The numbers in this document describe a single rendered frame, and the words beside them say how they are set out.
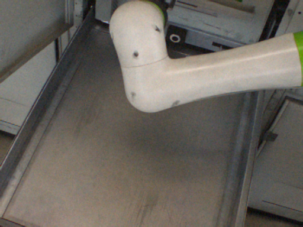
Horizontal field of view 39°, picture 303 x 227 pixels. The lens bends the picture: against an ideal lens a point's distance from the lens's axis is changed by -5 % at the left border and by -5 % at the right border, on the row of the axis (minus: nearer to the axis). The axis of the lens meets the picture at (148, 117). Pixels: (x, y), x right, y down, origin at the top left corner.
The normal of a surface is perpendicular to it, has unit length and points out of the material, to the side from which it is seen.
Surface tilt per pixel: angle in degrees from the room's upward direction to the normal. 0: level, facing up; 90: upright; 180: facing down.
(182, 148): 0
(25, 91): 90
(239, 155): 0
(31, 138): 0
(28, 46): 90
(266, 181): 90
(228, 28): 90
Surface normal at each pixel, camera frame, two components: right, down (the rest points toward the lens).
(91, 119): 0.11, -0.59
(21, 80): -0.27, 0.76
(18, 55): 0.81, 0.51
